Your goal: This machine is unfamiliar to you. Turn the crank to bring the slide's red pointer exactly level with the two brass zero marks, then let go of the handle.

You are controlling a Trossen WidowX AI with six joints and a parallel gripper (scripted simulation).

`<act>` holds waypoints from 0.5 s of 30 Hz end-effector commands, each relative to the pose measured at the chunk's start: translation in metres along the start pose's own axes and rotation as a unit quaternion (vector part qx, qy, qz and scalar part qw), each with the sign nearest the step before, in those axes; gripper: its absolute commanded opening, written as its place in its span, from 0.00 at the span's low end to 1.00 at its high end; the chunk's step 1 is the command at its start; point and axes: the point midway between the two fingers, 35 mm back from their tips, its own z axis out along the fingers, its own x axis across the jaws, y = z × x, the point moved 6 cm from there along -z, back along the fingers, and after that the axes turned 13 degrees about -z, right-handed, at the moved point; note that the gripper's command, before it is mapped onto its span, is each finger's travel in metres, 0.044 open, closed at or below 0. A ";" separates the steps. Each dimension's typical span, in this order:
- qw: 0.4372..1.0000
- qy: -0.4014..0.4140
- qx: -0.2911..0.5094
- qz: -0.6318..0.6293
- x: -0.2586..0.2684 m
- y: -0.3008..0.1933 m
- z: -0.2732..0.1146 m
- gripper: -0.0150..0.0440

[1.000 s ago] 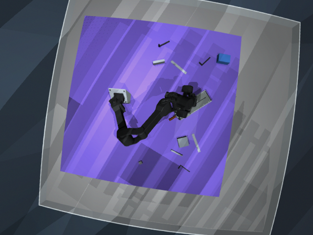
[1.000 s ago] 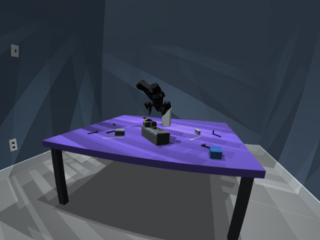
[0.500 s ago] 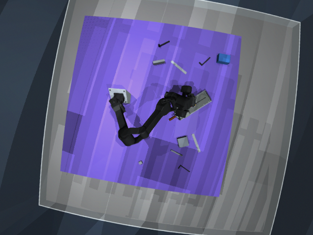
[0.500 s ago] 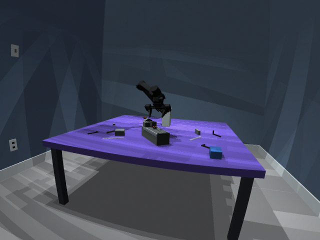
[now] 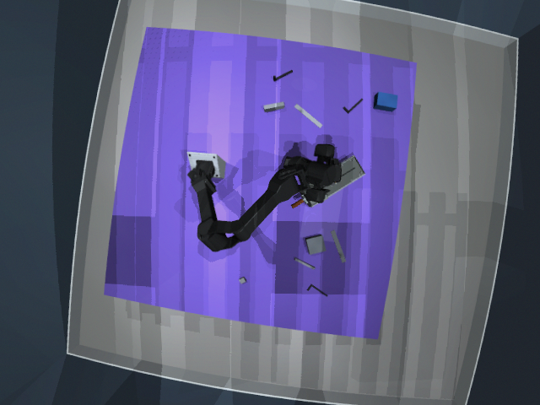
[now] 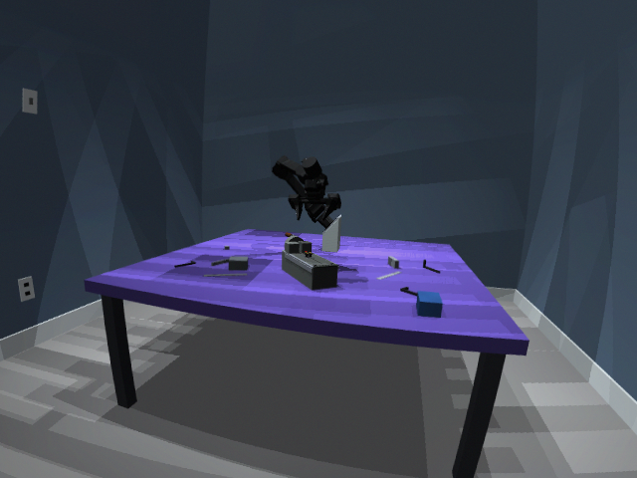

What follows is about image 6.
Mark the blue cube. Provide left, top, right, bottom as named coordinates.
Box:
left=416, top=291, right=443, bottom=318

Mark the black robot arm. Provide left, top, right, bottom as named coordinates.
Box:
left=272, top=156, right=335, bottom=230

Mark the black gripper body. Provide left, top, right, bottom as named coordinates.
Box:
left=288, top=186, right=341, bottom=209

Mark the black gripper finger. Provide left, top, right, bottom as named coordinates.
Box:
left=291, top=199, right=303, bottom=220
left=322, top=198, right=337, bottom=220

